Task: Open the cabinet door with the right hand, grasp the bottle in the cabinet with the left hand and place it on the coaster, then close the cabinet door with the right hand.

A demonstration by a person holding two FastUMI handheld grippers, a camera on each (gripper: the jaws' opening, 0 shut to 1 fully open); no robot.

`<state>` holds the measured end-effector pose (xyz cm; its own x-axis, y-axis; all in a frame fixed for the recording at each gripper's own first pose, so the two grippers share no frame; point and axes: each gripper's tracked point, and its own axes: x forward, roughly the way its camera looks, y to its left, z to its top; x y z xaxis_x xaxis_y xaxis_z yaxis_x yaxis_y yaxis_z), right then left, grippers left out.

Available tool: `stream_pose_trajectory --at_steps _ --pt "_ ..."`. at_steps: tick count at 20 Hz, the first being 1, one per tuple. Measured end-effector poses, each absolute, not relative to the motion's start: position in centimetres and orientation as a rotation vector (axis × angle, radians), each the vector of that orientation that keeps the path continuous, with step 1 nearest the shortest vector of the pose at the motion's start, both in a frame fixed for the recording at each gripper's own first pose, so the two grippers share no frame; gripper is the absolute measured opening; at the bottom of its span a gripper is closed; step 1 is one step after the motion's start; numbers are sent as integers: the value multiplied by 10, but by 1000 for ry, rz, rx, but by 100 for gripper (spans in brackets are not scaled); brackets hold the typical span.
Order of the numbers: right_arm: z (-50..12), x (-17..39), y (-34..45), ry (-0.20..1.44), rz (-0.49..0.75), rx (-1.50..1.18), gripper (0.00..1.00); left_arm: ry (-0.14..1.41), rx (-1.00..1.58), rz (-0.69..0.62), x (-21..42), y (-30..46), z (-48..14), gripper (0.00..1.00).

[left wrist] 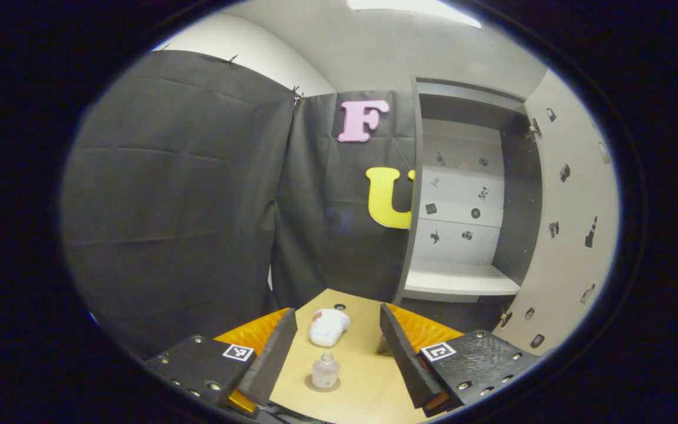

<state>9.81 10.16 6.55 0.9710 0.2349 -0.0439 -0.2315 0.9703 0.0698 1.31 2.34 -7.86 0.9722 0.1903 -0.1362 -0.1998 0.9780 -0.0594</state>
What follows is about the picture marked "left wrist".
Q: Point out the white cabinet shelf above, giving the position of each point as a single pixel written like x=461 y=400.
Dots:
x=462 y=280

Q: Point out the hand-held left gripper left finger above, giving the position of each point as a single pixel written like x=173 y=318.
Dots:
x=269 y=365

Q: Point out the dark grey cabinet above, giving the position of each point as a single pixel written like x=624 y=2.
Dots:
x=518 y=206

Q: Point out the black binder clip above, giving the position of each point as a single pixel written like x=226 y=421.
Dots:
x=296 y=94
x=231 y=59

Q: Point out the brown round coaster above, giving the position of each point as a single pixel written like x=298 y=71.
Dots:
x=335 y=386

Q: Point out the black backdrop cloth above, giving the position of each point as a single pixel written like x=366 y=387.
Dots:
x=168 y=194

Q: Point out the clear glass bottle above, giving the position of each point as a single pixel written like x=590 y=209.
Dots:
x=325 y=371

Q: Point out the cream cabinet door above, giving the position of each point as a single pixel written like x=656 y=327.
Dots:
x=568 y=265

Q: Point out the white plush toy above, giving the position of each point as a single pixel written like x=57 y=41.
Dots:
x=328 y=327

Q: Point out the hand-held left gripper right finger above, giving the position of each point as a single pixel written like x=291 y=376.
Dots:
x=406 y=365

